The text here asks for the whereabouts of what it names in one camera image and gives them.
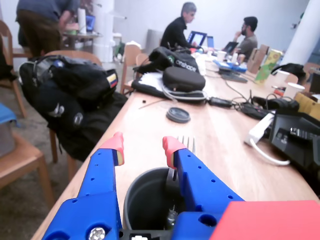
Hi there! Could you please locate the bearded person in gray shirt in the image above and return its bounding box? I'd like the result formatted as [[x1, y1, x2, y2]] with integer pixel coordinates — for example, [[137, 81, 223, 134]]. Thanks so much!
[[232, 16, 259, 61]]

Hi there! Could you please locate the standing person in blue shirt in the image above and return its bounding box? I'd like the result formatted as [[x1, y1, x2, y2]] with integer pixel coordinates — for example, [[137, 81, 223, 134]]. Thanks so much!
[[15, 0, 81, 58]]

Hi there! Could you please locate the white paper towel roll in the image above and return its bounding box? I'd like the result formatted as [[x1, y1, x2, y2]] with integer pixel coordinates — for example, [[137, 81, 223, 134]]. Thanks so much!
[[77, 7, 88, 35]]

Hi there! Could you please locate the black laptop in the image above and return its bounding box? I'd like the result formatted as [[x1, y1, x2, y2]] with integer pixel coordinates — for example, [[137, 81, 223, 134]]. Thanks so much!
[[222, 41, 240, 55]]

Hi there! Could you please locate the black oval case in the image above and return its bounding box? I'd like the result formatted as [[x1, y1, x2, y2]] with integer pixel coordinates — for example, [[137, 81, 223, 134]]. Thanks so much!
[[162, 66, 207, 92]]

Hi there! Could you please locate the laptop with blue screen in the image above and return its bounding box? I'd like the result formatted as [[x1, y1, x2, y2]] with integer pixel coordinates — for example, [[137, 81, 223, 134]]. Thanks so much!
[[186, 30, 208, 47]]

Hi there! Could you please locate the brown cardboard box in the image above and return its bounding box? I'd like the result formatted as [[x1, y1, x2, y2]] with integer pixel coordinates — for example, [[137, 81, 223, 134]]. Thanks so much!
[[247, 44, 270, 75]]

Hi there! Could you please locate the black power adapter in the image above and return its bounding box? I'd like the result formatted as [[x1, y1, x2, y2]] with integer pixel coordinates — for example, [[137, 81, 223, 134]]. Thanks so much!
[[208, 96, 234, 109]]

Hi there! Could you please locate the black backpack with flag patch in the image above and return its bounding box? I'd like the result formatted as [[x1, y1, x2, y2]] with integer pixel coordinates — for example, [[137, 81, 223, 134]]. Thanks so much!
[[18, 54, 119, 133]]

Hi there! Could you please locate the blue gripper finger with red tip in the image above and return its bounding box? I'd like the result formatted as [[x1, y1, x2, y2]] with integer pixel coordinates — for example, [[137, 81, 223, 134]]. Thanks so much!
[[162, 135, 245, 240], [42, 131, 125, 240]]

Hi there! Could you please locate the black flat sleeve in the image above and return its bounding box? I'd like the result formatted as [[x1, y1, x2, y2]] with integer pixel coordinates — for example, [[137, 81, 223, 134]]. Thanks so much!
[[131, 71, 209, 103]]

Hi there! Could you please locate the gray round lid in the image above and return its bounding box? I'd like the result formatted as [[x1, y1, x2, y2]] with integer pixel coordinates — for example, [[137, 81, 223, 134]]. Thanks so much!
[[166, 106, 192, 124]]

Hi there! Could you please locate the seated person in black top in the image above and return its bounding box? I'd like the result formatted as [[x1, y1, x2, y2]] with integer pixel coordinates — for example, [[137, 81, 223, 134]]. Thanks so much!
[[159, 1, 204, 50]]

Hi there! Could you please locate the dark gray glass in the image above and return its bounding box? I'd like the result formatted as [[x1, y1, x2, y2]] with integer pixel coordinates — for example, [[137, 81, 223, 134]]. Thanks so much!
[[123, 167, 187, 231]]

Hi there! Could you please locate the light wooden chair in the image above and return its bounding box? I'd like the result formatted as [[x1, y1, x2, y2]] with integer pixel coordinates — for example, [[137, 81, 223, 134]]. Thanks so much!
[[120, 44, 142, 95]]

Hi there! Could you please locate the white paper cup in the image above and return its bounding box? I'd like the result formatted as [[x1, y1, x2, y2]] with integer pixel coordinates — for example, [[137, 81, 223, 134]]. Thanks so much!
[[283, 82, 306, 100], [274, 69, 291, 85]]

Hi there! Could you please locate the wooden chair with arched back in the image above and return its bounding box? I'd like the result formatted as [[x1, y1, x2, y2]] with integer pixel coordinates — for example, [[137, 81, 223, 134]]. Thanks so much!
[[0, 19, 33, 119]]

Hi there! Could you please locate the wooden chair with flat seat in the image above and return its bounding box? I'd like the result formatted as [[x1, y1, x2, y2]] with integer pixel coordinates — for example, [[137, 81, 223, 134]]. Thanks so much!
[[0, 131, 56, 210]]

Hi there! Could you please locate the green yellow carton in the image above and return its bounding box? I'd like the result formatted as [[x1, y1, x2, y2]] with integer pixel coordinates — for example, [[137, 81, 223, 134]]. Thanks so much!
[[254, 48, 284, 85]]

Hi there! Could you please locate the white power strip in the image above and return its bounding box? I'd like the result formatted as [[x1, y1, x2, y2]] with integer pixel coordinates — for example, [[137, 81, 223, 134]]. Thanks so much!
[[244, 112, 276, 147]]

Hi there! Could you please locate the gray bin with blue cover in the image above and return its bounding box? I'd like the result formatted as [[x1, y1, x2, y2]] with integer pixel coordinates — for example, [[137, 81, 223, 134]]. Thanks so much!
[[0, 102, 20, 157]]

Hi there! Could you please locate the fork with taped handle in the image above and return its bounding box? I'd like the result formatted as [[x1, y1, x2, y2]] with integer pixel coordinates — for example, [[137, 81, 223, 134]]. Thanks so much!
[[166, 135, 198, 230]]

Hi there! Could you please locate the black bag with white print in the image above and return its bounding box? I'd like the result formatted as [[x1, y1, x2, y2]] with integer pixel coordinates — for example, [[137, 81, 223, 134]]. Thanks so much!
[[148, 46, 201, 75]]

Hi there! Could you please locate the white cable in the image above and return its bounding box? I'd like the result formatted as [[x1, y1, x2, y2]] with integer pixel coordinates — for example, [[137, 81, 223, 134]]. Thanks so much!
[[249, 138, 291, 167]]

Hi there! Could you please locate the yellow box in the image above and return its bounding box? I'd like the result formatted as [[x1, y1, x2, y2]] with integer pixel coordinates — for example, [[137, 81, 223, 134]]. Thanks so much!
[[294, 92, 320, 121]]

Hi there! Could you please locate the black jacket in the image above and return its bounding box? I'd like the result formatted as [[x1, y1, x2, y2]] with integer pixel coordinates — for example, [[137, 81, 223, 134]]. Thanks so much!
[[47, 91, 129, 162]]

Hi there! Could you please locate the black box device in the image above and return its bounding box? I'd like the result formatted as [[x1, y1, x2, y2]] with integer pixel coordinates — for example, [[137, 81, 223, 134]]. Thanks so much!
[[269, 111, 320, 176]]

